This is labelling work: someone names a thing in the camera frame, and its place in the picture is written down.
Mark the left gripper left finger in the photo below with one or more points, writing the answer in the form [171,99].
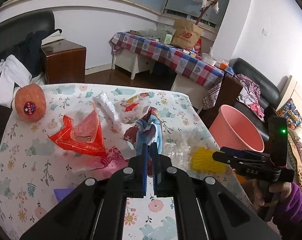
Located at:
[95,209]

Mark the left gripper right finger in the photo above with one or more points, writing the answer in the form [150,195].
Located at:
[205,209]

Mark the brown paper shopping bag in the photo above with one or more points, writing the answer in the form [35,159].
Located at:
[186,34]

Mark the red snack packet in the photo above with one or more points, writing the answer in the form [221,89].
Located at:
[198,46]

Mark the wooden coat stand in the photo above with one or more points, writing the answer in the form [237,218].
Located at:
[204,9]

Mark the maroon paper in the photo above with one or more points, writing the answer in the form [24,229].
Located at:
[146,130]

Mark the clear plastic wrap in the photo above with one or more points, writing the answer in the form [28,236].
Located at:
[178,148]

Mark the person's right hand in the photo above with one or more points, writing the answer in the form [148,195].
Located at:
[283,189]

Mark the white garment on chair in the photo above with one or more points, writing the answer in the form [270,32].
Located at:
[12,72]

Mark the pink plastic trash bin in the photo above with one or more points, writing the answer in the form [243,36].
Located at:
[233,129]

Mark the red plastic wrapper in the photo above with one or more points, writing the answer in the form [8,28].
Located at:
[85,138]

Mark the floral tablecloth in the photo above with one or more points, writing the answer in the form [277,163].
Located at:
[32,166]

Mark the purple sleeve forearm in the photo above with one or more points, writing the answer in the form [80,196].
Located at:
[288,214]

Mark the red apple with sticker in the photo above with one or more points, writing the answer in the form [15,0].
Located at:
[30,103]

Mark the patterned cloth on sofa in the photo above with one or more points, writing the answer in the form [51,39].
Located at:
[250,95]

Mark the checkered tablecloth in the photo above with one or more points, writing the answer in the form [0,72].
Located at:
[183,64]

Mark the green white box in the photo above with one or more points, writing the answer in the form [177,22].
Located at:
[165,36]

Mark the black leather armchair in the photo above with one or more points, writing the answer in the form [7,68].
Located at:
[24,35]

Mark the wall socket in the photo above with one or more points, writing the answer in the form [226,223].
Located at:
[265,31]

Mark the white bowl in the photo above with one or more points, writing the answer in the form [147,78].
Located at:
[207,59]

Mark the white foam strip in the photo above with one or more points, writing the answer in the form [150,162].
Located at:
[105,103]

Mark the brown wooden side cabinet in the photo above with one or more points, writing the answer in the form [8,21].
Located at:
[64,62]

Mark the pink printed wrapper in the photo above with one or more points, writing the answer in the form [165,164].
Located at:
[114,159]

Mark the white orange plastic bag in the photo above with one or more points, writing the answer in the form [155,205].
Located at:
[134,108]

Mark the black leather sofa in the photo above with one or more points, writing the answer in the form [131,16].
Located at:
[269,98]

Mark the purple plastic scrap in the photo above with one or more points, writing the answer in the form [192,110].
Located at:
[60,194]

